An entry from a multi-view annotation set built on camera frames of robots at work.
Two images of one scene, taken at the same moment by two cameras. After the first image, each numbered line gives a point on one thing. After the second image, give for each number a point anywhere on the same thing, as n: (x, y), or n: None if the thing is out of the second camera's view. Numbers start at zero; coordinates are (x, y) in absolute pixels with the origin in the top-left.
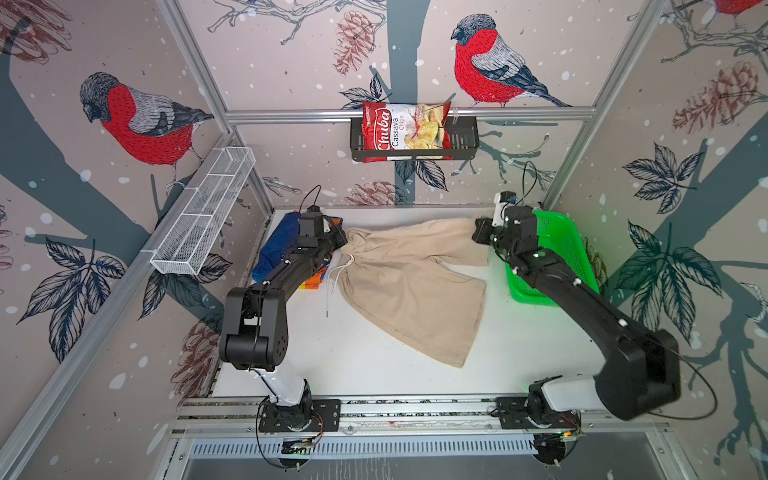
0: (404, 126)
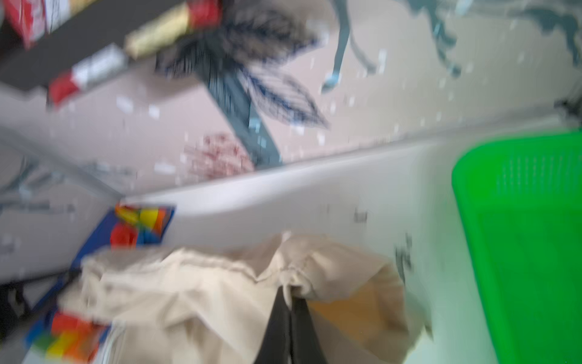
0: (34, 20)
